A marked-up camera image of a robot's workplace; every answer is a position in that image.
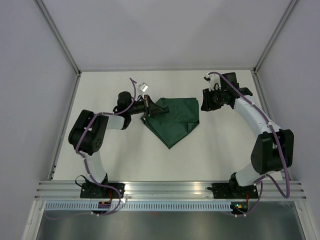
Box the white slotted cable duct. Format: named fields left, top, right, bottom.
left=45, top=200, right=232, bottom=212

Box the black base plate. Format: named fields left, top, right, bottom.
left=80, top=181, right=125, bottom=199
left=206, top=182, right=259, bottom=200

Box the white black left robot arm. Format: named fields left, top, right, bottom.
left=68, top=91, right=170, bottom=198

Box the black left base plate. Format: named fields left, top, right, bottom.
left=80, top=181, right=125, bottom=199

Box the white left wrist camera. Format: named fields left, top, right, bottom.
left=136, top=82, right=149, bottom=97

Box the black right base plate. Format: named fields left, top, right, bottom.
left=206, top=182, right=259, bottom=200

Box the aluminium mounting rail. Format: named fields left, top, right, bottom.
left=34, top=180, right=307, bottom=202

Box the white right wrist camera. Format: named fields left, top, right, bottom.
left=203, top=72, right=220, bottom=92

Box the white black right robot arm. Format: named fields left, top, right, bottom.
left=200, top=71, right=294, bottom=199

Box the dark green cloth napkin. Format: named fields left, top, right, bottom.
left=140, top=97, right=200, bottom=149

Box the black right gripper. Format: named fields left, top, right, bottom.
left=200, top=86, right=226, bottom=112

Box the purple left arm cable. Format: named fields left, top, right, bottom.
left=44, top=77, right=139, bottom=221

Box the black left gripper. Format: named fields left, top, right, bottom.
left=127, top=94, right=165, bottom=117

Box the aluminium enclosure frame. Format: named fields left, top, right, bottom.
left=24, top=0, right=320, bottom=240

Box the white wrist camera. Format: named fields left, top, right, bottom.
left=136, top=82, right=149, bottom=97
left=203, top=72, right=220, bottom=92

